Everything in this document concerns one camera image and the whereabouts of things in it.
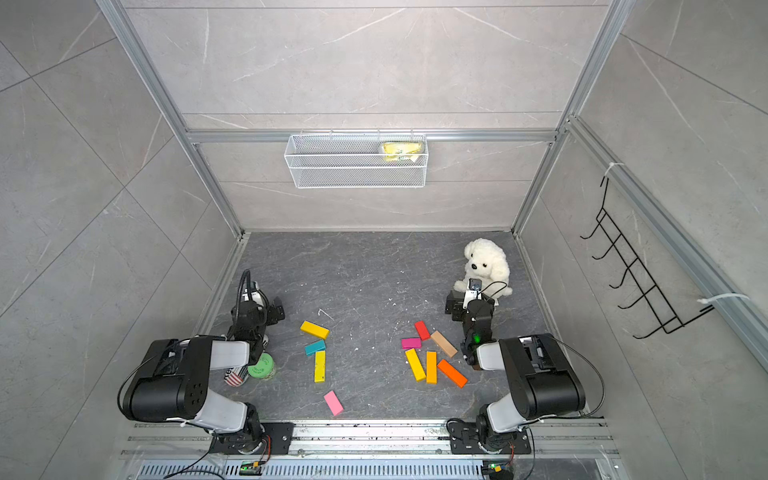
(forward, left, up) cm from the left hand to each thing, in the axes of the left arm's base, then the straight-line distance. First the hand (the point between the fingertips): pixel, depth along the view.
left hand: (263, 296), depth 94 cm
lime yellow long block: (-21, -20, -5) cm, 30 cm away
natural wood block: (-15, -57, -7) cm, 59 cm away
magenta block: (-14, -47, -7) cm, 50 cm away
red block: (-10, -51, -6) cm, 52 cm away
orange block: (-26, -59, -5) cm, 65 cm away
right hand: (-1, -66, +1) cm, 66 cm away
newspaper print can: (-24, +3, -3) cm, 24 cm away
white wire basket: (+39, -31, +24) cm, 55 cm away
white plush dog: (+3, -70, +11) cm, 71 cm away
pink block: (-31, -24, -5) cm, 40 cm away
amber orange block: (-23, -52, -5) cm, 57 cm away
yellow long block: (-21, -47, -6) cm, 52 cm away
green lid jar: (-23, -6, -1) cm, 23 cm away
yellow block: (-9, -17, -6) cm, 20 cm away
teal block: (-14, -19, -6) cm, 24 cm away
